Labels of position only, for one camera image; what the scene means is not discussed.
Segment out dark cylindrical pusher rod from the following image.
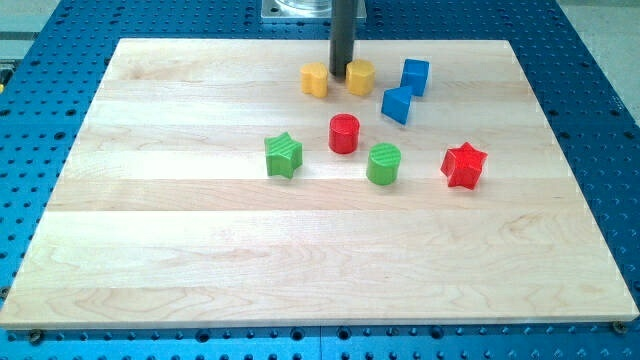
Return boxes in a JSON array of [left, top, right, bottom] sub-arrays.
[[329, 0, 358, 78]]

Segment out yellow heart block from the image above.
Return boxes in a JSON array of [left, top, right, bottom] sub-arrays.
[[300, 62, 329, 98]]

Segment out green star block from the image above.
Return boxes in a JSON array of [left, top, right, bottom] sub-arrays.
[[264, 132, 303, 179]]

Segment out red star block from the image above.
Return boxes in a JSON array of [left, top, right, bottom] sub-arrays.
[[440, 142, 488, 190]]

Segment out yellow hexagon block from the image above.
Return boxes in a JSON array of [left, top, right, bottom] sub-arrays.
[[345, 59, 375, 96]]

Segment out blue cube block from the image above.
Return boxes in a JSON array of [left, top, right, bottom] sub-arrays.
[[400, 59, 430, 97]]

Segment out blue triangle block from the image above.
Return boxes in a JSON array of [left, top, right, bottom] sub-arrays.
[[381, 86, 412, 125]]

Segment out red cylinder block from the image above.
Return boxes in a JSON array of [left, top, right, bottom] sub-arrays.
[[328, 113, 360, 154]]

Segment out green cylinder block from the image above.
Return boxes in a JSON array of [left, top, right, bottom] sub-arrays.
[[366, 142, 401, 186]]

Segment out light wooden board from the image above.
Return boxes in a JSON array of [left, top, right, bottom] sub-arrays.
[[1, 38, 638, 330]]

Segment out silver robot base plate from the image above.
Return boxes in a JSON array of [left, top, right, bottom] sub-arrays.
[[258, 0, 341, 23]]

